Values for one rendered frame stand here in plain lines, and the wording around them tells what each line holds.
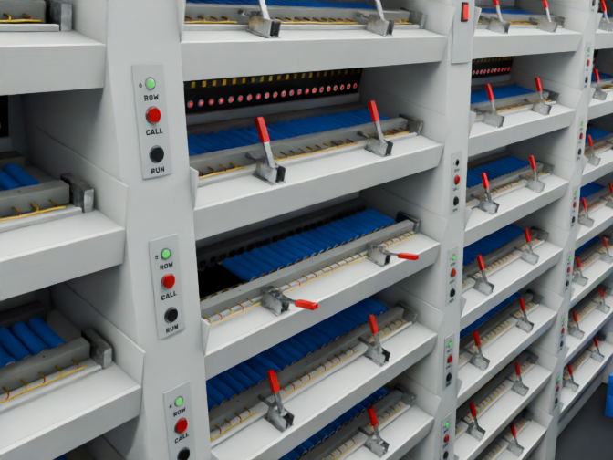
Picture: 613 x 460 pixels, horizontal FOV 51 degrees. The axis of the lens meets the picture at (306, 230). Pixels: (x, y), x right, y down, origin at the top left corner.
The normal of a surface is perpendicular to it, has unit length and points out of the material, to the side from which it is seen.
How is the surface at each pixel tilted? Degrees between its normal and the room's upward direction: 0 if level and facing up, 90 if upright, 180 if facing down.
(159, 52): 90
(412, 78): 90
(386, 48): 106
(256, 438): 16
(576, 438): 0
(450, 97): 90
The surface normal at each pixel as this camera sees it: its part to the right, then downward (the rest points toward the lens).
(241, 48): 0.73, 0.42
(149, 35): 0.76, 0.16
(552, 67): -0.65, 0.22
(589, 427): -0.03, -0.96
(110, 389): 0.18, -0.88
